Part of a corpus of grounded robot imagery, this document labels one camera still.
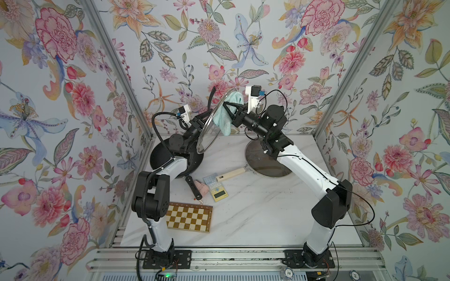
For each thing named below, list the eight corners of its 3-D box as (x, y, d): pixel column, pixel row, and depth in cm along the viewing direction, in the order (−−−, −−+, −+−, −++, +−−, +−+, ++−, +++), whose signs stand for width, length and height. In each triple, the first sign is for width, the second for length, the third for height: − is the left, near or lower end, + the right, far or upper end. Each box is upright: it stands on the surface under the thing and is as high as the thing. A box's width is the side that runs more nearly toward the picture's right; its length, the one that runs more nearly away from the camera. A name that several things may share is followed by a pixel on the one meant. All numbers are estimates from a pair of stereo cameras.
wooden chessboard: (164, 228, 83) (162, 226, 81) (171, 204, 91) (169, 202, 89) (210, 232, 82) (209, 231, 80) (213, 208, 90) (213, 206, 88)
